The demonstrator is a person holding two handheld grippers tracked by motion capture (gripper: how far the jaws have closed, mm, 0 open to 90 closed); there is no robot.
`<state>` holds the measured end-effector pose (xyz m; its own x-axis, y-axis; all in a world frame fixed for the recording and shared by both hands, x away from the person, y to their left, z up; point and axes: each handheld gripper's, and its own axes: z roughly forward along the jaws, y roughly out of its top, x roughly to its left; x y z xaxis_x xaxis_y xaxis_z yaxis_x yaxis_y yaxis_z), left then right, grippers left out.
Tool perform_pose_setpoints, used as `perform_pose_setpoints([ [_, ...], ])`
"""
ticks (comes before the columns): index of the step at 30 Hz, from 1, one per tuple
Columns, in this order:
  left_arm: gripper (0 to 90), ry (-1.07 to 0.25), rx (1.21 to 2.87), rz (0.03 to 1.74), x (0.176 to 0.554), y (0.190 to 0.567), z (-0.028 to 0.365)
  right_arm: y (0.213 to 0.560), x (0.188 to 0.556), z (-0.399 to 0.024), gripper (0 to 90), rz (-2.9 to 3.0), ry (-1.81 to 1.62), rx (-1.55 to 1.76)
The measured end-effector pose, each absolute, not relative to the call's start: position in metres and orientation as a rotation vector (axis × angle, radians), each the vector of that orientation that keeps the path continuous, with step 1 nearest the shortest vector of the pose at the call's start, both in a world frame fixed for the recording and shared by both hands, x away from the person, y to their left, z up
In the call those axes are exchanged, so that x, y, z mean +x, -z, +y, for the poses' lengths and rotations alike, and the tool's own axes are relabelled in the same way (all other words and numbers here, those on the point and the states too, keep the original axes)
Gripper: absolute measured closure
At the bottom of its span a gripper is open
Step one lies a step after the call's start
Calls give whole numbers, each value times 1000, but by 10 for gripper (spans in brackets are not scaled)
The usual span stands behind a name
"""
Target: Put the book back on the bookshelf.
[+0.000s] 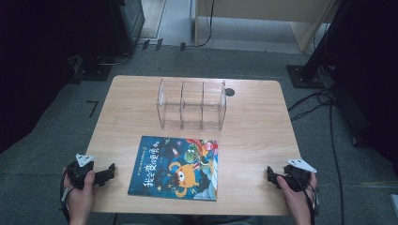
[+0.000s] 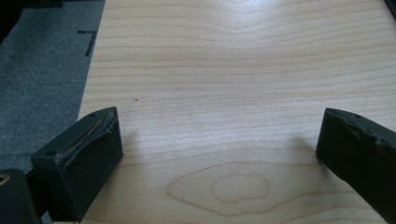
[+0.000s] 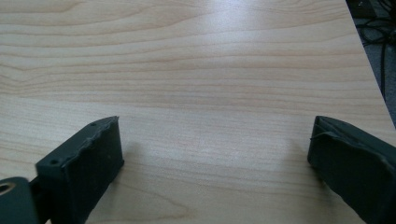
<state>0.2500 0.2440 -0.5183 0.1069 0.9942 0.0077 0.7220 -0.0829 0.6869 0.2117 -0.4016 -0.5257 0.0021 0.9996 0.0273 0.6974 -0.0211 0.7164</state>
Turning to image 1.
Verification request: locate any blue children's picture book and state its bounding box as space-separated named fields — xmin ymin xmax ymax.
xmin=127 ymin=135 xmax=220 ymax=203

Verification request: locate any black hanging cable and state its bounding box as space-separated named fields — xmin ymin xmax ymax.
xmin=184 ymin=0 xmax=216 ymax=49

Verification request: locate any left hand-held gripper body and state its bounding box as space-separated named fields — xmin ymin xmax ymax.
xmin=65 ymin=153 xmax=97 ymax=191

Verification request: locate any black floor cable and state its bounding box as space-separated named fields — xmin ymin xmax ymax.
xmin=287 ymin=88 xmax=334 ymax=123
xmin=328 ymin=93 xmax=345 ymax=225

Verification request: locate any black stand base plate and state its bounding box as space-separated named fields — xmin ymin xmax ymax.
xmin=73 ymin=54 xmax=114 ymax=83

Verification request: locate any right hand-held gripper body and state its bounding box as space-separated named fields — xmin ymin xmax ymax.
xmin=281 ymin=157 xmax=318 ymax=192

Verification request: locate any person's left hand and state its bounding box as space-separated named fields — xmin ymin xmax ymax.
xmin=62 ymin=167 xmax=98 ymax=218

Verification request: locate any clear acrylic book rack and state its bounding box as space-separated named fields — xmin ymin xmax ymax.
xmin=156 ymin=78 xmax=227 ymax=131

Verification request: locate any hand-held gripper cable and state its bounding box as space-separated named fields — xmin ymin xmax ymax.
xmin=59 ymin=168 xmax=75 ymax=224
xmin=292 ymin=174 xmax=321 ymax=225

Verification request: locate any person's right hand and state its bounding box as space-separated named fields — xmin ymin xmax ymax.
xmin=276 ymin=171 xmax=319 ymax=220

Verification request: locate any light wooden cabinet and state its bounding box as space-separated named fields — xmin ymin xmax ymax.
xmin=193 ymin=0 xmax=337 ymax=53

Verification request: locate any black metal stand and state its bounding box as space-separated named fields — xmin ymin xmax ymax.
xmin=285 ymin=0 xmax=348 ymax=89

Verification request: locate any left hand-held gripper cable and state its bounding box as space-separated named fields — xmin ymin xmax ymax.
xmin=59 ymin=168 xmax=75 ymax=224

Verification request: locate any right hand-held gripper cable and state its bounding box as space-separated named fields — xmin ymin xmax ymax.
xmin=292 ymin=174 xmax=321 ymax=225

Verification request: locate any black angled floor tape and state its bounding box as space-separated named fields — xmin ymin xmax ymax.
xmin=85 ymin=99 xmax=100 ymax=119

